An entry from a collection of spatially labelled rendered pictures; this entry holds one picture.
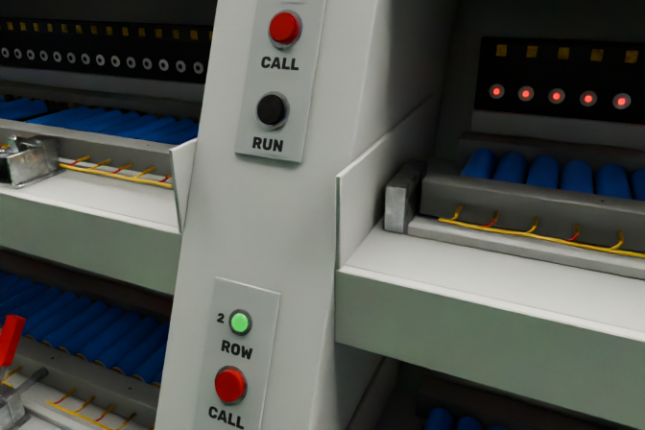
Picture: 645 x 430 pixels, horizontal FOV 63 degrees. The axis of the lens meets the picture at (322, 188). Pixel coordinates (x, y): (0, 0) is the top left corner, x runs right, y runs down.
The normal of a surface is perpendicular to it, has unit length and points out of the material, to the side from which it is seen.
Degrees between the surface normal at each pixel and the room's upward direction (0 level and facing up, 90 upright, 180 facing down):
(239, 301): 90
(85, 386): 113
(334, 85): 90
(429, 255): 23
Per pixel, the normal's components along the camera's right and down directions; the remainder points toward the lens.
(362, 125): 0.91, 0.15
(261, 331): -0.38, -0.04
